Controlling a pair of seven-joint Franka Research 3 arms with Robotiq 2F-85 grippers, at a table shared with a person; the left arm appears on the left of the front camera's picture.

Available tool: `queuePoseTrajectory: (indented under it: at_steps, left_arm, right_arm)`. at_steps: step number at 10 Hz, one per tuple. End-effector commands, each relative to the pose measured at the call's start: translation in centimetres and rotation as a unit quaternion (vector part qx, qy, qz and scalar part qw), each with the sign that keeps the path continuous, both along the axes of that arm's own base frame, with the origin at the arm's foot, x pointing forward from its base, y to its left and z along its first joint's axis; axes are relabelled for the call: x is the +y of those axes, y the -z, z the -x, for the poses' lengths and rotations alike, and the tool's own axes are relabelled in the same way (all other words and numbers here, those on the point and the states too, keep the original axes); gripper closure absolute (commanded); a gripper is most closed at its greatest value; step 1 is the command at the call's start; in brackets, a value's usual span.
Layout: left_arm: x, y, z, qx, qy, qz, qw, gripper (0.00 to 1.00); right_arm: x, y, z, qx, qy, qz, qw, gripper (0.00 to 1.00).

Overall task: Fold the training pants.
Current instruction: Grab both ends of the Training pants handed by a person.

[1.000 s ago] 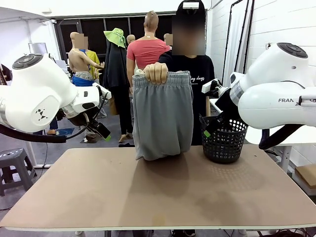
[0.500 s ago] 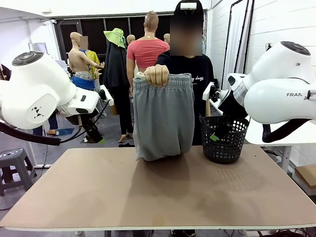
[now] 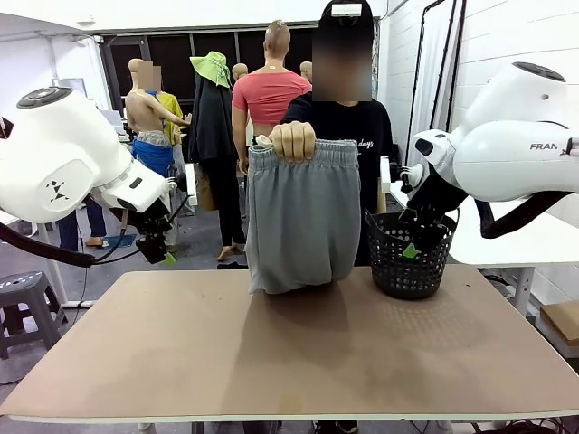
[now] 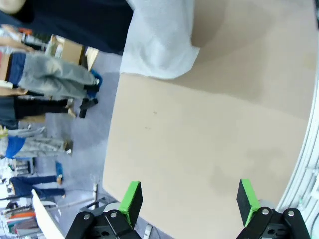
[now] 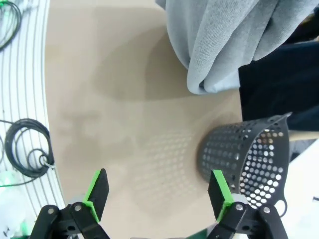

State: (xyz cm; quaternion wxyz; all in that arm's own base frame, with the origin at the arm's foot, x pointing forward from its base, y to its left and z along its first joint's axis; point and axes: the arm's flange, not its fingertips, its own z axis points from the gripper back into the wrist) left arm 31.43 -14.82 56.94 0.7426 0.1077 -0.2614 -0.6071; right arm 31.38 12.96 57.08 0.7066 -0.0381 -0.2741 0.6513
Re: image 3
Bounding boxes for black wall pipe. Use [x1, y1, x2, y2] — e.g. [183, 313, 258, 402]
[404, 0, 456, 137]

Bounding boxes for grey shorts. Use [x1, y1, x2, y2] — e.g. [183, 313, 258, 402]
[245, 138, 362, 296]

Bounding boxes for grey framed whiteboard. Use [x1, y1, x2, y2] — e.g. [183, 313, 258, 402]
[52, 77, 88, 91]

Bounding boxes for grey plastic stool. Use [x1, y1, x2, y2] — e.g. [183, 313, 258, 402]
[0, 270, 69, 361]

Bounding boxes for person's right hand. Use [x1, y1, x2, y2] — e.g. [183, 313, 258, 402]
[270, 120, 318, 162]

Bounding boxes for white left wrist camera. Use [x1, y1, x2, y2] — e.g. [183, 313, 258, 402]
[167, 163, 198, 207]

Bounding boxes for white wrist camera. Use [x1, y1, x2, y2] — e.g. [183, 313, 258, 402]
[167, 163, 198, 207]
[379, 156, 413, 193]

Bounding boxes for black left arm cable sleeve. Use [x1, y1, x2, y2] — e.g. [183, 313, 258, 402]
[0, 220, 150, 269]

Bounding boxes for person in yellow shirt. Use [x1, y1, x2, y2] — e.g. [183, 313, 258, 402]
[156, 62, 191, 150]

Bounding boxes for black right arm cable sleeve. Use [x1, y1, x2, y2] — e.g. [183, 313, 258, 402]
[473, 183, 579, 240]

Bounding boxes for green sun hat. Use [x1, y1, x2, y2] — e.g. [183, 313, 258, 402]
[189, 51, 234, 90]

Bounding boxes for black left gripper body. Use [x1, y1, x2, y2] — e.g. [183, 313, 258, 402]
[128, 201, 173, 240]

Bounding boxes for black coat on stand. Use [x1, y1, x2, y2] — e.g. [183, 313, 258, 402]
[188, 74, 249, 261]

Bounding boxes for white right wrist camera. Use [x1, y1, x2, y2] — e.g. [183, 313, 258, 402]
[379, 156, 413, 193]

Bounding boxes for black arm cable sleeve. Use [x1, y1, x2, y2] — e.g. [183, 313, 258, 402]
[0, 220, 150, 269]
[473, 183, 579, 240]

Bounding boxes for black cap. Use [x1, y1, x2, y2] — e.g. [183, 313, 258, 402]
[318, 0, 375, 33]

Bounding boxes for brown cardboard box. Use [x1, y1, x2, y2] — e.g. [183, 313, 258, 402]
[540, 300, 579, 358]

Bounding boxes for mannequin with red crop top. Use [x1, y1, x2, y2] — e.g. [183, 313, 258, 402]
[232, 20, 313, 177]

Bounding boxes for person in black t-shirt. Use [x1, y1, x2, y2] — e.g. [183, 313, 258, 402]
[280, 0, 394, 268]

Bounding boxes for tan mannequin with blue wrap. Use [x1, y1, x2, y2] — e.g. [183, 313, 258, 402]
[125, 58, 186, 177]

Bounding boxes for black perforated plastic basket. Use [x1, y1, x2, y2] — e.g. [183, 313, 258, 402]
[365, 208, 460, 301]

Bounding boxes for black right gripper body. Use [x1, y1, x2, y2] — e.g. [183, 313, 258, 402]
[405, 169, 468, 223]

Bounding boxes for mannequin with dark jeans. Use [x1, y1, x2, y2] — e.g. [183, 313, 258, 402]
[57, 198, 109, 252]

